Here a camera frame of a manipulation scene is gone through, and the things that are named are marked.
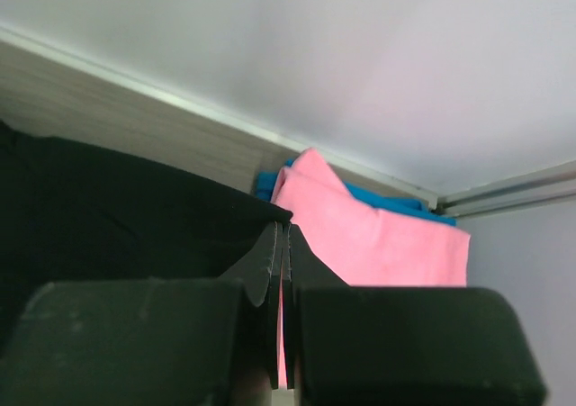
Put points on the right aluminium corner post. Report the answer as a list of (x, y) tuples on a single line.
[(549, 185)]

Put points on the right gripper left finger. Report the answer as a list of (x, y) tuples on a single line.
[(205, 341)]

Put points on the blue folded t shirt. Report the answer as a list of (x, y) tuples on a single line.
[(265, 183)]

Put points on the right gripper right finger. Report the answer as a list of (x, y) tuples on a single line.
[(356, 345)]

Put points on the pink folded t shirt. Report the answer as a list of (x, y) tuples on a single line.
[(364, 245)]

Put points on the black t shirt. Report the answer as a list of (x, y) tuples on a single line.
[(76, 212)]

